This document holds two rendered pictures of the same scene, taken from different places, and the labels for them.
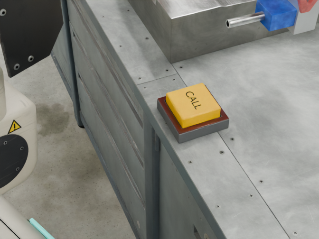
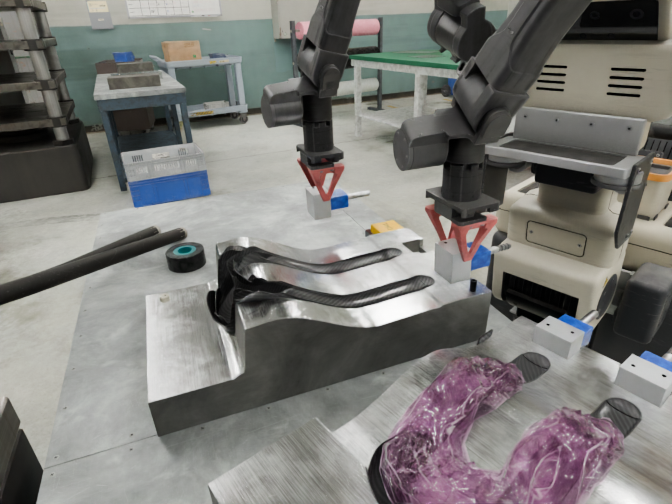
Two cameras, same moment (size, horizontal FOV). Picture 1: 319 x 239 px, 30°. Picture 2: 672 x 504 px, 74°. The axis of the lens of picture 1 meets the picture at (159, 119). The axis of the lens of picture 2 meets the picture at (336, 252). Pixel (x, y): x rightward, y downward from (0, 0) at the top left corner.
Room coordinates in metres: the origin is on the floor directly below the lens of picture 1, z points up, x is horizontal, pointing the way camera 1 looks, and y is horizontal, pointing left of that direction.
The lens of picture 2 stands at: (1.57, -0.12, 1.26)
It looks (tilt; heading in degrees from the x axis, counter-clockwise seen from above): 27 degrees down; 183
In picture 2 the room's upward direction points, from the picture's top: 2 degrees counter-clockwise
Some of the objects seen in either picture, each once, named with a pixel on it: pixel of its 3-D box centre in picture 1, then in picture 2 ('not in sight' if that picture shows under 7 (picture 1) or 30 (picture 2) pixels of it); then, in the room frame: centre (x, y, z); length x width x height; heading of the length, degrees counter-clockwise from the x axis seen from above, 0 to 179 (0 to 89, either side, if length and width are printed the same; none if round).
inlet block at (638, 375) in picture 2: not in sight; (657, 370); (1.11, 0.26, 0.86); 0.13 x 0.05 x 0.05; 130
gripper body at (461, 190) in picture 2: not in sight; (461, 183); (0.92, 0.04, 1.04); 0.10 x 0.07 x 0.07; 24
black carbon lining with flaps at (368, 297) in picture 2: not in sight; (319, 271); (0.96, -0.18, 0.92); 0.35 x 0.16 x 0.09; 113
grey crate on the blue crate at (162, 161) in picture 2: not in sight; (163, 161); (-1.96, -1.67, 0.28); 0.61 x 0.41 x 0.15; 117
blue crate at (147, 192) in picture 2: not in sight; (168, 182); (-1.96, -1.68, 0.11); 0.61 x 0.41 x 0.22; 117
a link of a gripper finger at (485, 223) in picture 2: not in sight; (463, 230); (0.93, 0.04, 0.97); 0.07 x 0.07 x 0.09; 24
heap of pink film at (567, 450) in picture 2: not in sight; (501, 429); (1.25, 0.02, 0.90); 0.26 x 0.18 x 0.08; 130
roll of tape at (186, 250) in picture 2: not in sight; (186, 257); (0.72, -0.49, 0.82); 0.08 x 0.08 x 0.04
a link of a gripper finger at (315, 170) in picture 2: not in sight; (322, 176); (0.72, -0.18, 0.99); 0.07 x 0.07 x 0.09; 23
